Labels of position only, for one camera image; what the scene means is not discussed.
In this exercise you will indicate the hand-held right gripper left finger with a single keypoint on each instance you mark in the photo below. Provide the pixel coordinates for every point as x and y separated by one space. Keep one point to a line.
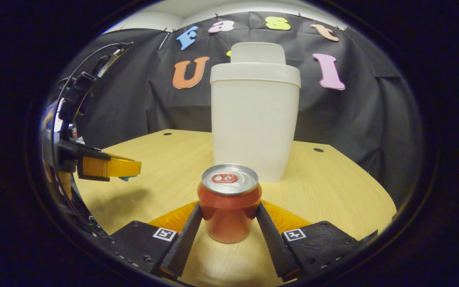
183 243

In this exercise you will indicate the blue paper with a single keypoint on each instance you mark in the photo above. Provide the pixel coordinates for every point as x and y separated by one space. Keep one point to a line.
127 178

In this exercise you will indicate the white desktop garbage bin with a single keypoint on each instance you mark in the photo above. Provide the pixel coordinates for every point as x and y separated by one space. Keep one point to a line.
253 127

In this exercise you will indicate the red pop can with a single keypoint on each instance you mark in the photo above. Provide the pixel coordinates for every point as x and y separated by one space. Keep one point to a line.
229 211

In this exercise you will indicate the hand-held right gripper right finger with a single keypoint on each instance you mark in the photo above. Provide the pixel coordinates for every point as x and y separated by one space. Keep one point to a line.
275 247

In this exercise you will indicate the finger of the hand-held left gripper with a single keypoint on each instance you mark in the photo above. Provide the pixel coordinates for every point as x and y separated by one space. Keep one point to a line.
110 166

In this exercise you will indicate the black backdrop cloth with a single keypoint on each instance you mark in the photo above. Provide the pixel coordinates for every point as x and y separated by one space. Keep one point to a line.
353 119

